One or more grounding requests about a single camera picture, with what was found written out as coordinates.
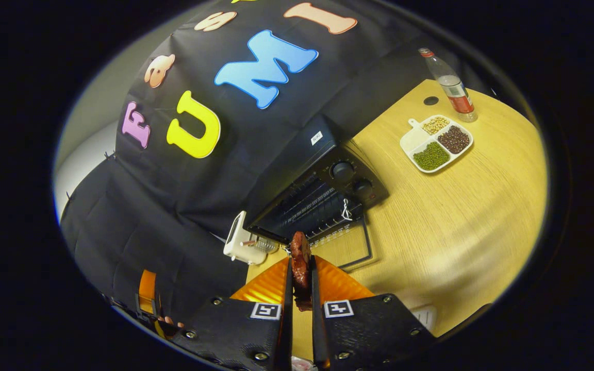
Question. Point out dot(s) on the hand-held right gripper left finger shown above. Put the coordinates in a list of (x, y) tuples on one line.
[(286, 340)]

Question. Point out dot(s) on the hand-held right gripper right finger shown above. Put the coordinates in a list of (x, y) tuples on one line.
[(318, 340)]

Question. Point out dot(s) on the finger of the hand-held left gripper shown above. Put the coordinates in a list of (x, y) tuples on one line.
[(147, 288)]

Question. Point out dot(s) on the pale pink meat slice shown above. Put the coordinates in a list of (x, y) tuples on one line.
[(302, 365)]

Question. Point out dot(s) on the brown red steak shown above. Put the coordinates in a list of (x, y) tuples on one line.
[(300, 268)]

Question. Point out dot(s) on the black electric oven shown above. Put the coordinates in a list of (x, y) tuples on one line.
[(297, 154)]

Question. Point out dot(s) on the white toaster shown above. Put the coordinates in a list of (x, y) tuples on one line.
[(237, 247)]

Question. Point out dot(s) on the pink white stick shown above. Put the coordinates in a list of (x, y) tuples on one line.
[(248, 242)]

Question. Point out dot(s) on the white divided plate with beans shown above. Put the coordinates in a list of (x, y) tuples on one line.
[(413, 140)]

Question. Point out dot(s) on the clear plastic bottle red label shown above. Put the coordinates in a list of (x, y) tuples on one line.
[(457, 95)]

